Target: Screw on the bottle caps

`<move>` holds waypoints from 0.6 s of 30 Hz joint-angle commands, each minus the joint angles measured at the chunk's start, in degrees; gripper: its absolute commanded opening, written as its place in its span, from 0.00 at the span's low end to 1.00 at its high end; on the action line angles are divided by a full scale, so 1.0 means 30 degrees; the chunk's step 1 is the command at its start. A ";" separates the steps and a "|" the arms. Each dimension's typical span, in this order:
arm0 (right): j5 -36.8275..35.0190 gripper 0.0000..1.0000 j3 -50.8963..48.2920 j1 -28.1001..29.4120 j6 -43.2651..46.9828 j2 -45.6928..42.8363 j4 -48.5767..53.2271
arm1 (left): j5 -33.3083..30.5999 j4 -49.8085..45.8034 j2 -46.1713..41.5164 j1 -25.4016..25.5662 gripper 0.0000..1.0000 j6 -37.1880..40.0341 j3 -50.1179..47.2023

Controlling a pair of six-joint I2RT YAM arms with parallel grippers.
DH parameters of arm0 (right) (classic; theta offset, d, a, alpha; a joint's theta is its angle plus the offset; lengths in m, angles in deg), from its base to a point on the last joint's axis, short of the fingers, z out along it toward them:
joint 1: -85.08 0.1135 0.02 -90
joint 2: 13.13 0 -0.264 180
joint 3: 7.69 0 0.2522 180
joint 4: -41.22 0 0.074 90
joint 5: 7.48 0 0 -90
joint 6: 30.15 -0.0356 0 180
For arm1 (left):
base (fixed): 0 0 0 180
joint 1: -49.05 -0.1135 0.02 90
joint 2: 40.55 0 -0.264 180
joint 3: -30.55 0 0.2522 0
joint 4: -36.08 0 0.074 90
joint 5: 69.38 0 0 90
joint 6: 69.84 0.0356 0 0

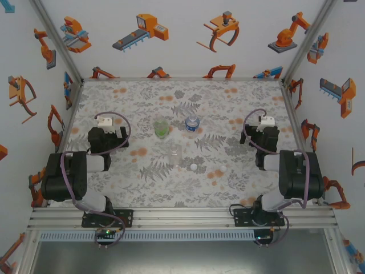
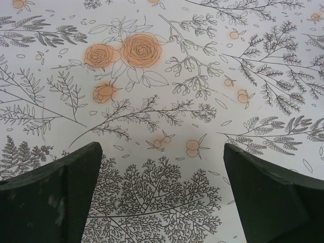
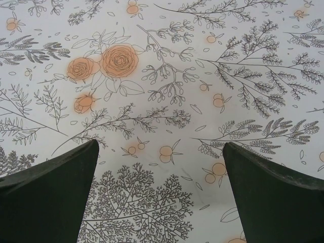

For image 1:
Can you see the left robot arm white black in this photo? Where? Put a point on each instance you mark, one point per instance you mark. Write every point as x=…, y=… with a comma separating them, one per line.
x=54, y=182

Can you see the aluminium frame leg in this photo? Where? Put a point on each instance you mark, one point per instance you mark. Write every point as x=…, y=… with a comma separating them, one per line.
x=338, y=254
x=27, y=254

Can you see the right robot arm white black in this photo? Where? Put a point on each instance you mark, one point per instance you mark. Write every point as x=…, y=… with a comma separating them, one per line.
x=293, y=182

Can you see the green label plastic bottle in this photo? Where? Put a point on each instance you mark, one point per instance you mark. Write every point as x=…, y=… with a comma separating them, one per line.
x=161, y=128

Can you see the plain white bottle cap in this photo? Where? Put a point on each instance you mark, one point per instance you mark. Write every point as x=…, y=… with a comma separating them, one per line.
x=194, y=167

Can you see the aluminium table side rail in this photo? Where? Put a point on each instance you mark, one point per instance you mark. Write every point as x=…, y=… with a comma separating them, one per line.
x=293, y=114
x=69, y=117

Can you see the clear unlabelled plastic bottle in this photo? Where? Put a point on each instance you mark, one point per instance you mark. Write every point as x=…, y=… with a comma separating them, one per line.
x=174, y=155

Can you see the aluminium table end rail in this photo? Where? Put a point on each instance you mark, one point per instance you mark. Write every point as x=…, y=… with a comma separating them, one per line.
x=182, y=79

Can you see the small circuit board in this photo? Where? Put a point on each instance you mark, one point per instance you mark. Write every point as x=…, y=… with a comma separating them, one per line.
x=262, y=237
x=105, y=232

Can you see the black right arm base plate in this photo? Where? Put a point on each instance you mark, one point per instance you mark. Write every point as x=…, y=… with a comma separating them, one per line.
x=241, y=217

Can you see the aluminium frame post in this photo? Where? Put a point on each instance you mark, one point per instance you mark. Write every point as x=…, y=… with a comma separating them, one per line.
x=307, y=42
x=58, y=42

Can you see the grey floral tablecloth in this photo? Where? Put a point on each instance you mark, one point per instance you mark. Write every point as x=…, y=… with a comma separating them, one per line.
x=182, y=188

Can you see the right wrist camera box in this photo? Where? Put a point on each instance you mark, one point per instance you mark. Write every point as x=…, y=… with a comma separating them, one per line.
x=266, y=122

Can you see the blue label plastic bottle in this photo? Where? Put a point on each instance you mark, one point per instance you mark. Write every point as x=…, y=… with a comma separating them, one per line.
x=191, y=125

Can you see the aluminium frame mounting rail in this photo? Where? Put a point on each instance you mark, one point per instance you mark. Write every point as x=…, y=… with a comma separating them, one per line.
x=182, y=218

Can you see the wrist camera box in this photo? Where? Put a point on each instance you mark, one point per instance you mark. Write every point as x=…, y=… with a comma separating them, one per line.
x=104, y=122
x=266, y=122

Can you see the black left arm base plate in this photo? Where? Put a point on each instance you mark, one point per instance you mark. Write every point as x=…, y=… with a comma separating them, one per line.
x=127, y=218

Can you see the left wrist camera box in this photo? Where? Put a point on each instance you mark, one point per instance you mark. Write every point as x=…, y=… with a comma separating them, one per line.
x=104, y=122

